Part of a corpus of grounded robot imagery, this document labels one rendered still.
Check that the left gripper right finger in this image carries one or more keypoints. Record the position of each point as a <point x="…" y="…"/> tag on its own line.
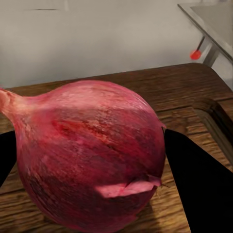
<point x="205" y="186"/>

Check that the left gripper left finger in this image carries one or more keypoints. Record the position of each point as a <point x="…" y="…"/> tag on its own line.
<point x="8" y="154"/>

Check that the cutting board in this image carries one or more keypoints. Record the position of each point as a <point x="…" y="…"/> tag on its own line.
<point x="173" y="92"/>

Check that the vidalia onion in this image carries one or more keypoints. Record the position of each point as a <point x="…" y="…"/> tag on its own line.
<point x="90" y="154"/>

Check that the drop in sink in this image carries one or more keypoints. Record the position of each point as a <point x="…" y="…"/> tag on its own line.
<point x="215" y="19"/>

